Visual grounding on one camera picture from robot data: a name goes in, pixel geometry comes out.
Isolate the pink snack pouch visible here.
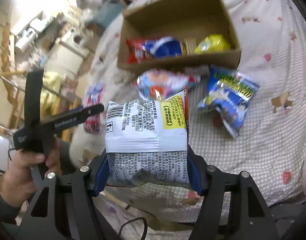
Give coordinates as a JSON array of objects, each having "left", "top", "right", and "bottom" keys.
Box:
[{"left": 83, "top": 82, "right": 105, "bottom": 134}]

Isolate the white red noodle snack bag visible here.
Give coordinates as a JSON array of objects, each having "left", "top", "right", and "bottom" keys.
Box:
[{"left": 105, "top": 90, "right": 190, "bottom": 189}]

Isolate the large red milk candy bag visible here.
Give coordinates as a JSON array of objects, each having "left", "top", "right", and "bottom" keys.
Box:
[{"left": 126, "top": 38, "right": 157, "bottom": 63}]

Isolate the blue white shrimp snack bag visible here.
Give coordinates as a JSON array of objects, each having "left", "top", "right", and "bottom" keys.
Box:
[{"left": 132, "top": 69, "right": 201, "bottom": 101}]

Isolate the blue Lonely God chips bag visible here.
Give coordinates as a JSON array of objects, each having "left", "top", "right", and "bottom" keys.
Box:
[{"left": 198, "top": 66, "right": 260, "bottom": 139}]

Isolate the yellow snack bag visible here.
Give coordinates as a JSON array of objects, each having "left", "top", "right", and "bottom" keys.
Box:
[{"left": 194, "top": 34, "right": 231, "bottom": 55}]

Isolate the blue white ribbon snack bag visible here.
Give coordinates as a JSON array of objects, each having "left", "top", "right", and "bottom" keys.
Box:
[{"left": 150, "top": 36, "right": 182, "bottom": 58}]

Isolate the person's left hand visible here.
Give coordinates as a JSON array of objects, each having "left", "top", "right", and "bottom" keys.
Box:
[{"left": 0, "top": 141, "right": 62, "bottom": 207}]

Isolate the yellow cloth on rack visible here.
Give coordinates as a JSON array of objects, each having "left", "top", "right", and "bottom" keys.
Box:
[{"left": 40, "top": 71, "right": 63, "bottom": 116}]

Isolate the checkered cartoon duvet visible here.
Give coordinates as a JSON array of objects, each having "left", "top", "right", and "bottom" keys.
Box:
[{"left": 69, "top": 0, "right": 306, "bottom": 223}]

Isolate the white washing machine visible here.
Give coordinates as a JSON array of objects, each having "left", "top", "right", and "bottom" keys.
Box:
[{"left": 60, "top": 27, "right": 90, "bottom": 60}]

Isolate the white water heater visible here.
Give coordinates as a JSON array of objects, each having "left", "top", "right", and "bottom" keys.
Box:
[{"left": 15, "top": 28, "right": 37, "bottom": 54}]

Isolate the teal cat perch box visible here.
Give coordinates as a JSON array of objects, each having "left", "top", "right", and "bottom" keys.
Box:
[{"left": 82, "top": 2, "right": 125, "bottom": 29}]

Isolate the brown cardboard box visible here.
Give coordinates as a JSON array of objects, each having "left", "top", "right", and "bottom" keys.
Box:
[{"left": 117, "top": 0, "right": 241, "bottom": 74}]

